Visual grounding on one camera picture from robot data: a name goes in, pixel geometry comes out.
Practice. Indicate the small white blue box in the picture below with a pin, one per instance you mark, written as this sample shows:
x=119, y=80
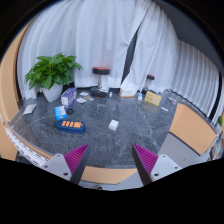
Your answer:
x=140, y=96

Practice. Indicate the purple cardboard box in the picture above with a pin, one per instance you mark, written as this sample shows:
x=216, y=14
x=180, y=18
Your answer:
x=68, y=97

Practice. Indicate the blue power strip orange sockets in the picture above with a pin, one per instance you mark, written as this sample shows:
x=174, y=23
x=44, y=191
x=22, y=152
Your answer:
x=70, y=125

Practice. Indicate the black round stool red rim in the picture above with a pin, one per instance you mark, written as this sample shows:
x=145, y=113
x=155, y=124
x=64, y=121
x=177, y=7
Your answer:
x=101, y=70
x=150, y=77

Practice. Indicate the white and orange box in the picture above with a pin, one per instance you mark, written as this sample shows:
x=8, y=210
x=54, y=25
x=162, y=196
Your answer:
x=128, y=93

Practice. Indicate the white charger block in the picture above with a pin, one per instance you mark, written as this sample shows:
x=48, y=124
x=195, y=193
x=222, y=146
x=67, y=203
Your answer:
x=113, y=125

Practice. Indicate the orange wooden panel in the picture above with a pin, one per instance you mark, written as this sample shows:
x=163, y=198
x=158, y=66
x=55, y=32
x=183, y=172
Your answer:
x=191, y=128

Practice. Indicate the green plant in white pot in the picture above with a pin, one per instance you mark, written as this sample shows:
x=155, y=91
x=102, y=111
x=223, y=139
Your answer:
x=52, y=93

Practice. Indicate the small white flat piece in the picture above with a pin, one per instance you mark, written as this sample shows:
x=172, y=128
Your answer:
x=164, y=109

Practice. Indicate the flat brown printed packet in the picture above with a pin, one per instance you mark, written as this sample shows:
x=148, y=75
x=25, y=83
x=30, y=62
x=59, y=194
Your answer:
x=89, y=98

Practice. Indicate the yellow sign card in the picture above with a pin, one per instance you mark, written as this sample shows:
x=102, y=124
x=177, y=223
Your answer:
x=153, y=98

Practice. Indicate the white blue flat packet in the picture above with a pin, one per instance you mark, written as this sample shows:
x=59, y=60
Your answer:
x=104, y=89

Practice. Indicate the white curtain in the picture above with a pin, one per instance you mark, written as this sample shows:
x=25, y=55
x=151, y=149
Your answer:
x=156, y=50
x=93, y=36

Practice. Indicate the blue and white box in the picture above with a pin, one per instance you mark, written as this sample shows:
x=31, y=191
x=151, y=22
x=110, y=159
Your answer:
x=60, y=112

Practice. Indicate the white sachet packet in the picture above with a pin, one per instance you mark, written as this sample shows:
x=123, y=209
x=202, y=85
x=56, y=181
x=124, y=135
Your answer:
x=29, y=109

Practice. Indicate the small white blue tube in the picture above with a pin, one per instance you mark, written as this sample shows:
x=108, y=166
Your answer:
x=110, y=94

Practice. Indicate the flat white card packet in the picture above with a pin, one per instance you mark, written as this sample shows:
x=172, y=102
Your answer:
x=84, y=93
x=81, y=100

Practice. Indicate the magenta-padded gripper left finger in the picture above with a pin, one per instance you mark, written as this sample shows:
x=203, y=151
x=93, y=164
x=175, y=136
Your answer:
x=60, y=165

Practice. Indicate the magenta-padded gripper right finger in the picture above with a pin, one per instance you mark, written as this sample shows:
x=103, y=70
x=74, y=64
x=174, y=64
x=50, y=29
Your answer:
x=163, y=165

